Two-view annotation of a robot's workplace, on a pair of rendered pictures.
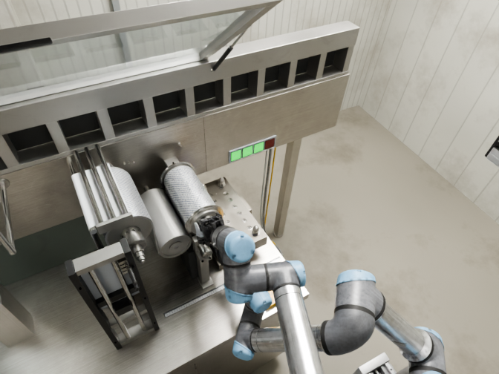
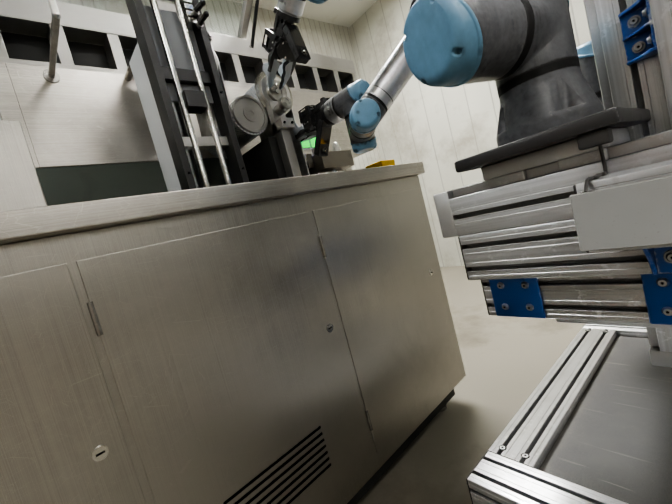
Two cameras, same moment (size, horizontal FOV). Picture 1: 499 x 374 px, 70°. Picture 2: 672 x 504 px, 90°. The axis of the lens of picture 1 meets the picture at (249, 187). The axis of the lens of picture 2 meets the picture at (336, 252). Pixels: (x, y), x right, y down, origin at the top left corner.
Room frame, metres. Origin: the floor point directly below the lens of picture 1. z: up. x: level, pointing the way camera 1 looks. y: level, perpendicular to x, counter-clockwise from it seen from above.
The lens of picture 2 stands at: (-0.42, 0.28, 0.77)
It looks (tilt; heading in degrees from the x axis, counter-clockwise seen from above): 5 degrees down; 351
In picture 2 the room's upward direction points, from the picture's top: 15 degrees counter-clockwise
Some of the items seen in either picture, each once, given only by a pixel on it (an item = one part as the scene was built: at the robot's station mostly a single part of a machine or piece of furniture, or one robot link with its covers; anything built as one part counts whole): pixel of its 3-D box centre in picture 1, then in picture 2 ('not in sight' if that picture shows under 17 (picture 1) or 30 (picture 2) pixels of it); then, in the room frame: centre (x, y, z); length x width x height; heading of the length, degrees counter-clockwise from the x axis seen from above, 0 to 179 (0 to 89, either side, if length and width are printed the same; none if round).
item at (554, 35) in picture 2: not in sight; (523, 34); (0.07, -0.19, 0.98); 0.13 x 0.12 x 0.14; 101
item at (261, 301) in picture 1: (256, 294); (353, 100); (0.57, -0.05, 1.11); 0.11 x 0.08 x 0.09; 32
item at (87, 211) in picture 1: (104, 238); (166, 134); (0.72, 0.52, 1.17); 0.34 x 0.05 x 0.54; 33
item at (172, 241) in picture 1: (163, 222); (233, 128); (0.80, 0.32, 1.17); 0.26 x 0.12 x 0.12; 33
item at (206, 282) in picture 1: (203, 263); (289, 146); (0.71, 0.16, 1.05); 0.06 x 0.05 x 0.31; 33
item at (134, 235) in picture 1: (133, 240); not in sight; (0.61, 0.35, 1.33); 0.06 x 0.06 x 0.06; 33
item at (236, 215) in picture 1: (229, 214); (306, 173); (1.00, 0.09, 1.00); 0.40 x 0.16 x 0.06; 33
